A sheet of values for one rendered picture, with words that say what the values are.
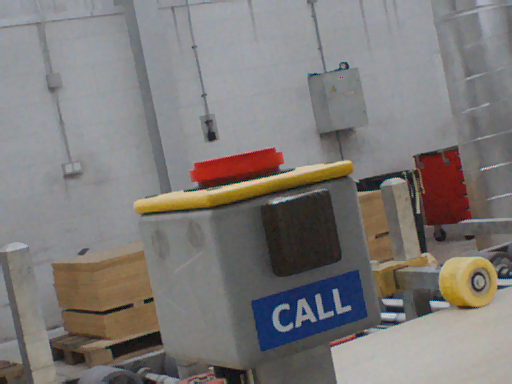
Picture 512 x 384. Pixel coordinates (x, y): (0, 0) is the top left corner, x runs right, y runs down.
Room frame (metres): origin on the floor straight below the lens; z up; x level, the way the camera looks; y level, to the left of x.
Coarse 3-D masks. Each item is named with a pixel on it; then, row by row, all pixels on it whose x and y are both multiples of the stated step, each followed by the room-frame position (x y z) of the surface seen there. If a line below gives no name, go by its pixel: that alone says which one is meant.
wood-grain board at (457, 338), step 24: (504, 288) 1.76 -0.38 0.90; (456, 312) 1.64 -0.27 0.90; (480, 312) 1.61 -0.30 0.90; (504, 312) 1.57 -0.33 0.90; (384, 336) 1.57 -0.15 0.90; (408, 336) 1.54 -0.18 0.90; (432, 336) 1.51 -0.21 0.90; (456, 336) 1.48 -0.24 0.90; (480, 336) 1.45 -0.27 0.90; (504, 336) 1.42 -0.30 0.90; (336, 360) 1.48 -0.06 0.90; (360, 360) 1.45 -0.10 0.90; (384, 360) 1.42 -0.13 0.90; (408, 360) 1.39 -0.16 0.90; (432, 360) 1.37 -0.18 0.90; (456, 360) 1.34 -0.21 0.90; (480, 360) 1.32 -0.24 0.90; (504, 360) 1.29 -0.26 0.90
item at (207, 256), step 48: (192, 192) 0.41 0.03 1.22; (240, 192) 0.40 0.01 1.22; (288, 192) 0.41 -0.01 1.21; (336, 192) 0.42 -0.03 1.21; (144, 240) 0.44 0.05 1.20; (192, 240) 0.41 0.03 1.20; (240, 240) 0.39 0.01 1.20; (192, 288) 0.41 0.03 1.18; (240, 288) 0.39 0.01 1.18; (288, 288) 0.40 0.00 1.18; (192, 336) 0.42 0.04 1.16; (240, 336) 0.39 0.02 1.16; (336, 336) 0.41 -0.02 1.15
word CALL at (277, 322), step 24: (312, 288) 0.41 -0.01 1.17; (336, 288) 0.41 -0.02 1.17; (360, 288) 0.42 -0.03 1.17; (264, 312) 0.40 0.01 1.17; (288, 312) 0.40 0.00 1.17; (312, 312) 0.41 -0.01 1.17; (336, 312) 0.41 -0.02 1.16; (360, 312) 0.42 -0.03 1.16; (264, 336) 0.40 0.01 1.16; (288, 336) 0.40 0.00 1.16
